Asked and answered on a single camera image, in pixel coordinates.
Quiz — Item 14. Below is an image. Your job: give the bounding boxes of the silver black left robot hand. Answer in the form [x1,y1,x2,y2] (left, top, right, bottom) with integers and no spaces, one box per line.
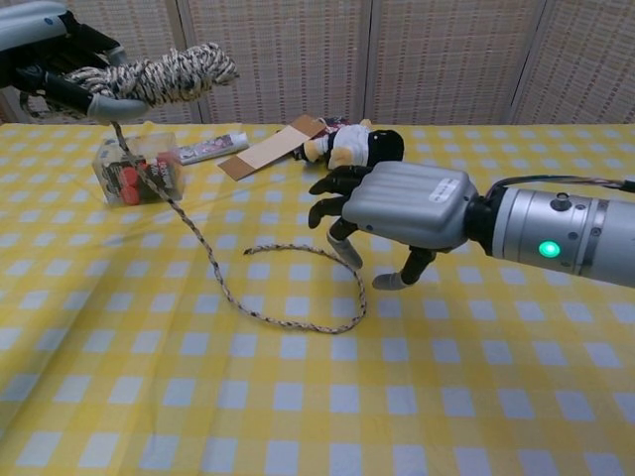
[0,0,153,125]

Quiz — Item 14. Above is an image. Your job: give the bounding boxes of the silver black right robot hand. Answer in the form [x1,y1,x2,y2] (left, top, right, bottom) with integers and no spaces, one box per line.
[308,161,480,292]

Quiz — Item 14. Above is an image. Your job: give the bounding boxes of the speckled beige braided rope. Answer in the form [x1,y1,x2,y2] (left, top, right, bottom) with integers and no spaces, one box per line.
[19,42,367,336]

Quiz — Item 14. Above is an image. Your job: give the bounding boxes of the black headed plush doll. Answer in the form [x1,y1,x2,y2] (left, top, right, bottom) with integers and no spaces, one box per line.
[291,117,406,171]

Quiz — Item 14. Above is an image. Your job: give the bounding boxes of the clear box with red items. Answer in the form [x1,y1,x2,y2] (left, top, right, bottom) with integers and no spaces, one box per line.
[93,131,189,207]

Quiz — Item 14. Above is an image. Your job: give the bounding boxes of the brown cardboard card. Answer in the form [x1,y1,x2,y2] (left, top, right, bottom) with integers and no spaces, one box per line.
[216,114,326,180]

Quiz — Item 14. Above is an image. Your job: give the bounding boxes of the bamboo folding screen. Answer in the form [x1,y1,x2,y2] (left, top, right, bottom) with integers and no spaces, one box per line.
[0,0,635,126]

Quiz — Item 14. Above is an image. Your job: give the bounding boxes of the white printed tube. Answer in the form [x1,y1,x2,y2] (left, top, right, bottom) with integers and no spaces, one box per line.
[176,131,249,167]

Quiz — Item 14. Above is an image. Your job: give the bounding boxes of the yellow white checkered tablecloth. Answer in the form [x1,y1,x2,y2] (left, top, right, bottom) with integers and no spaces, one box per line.
[0,121,635,476]

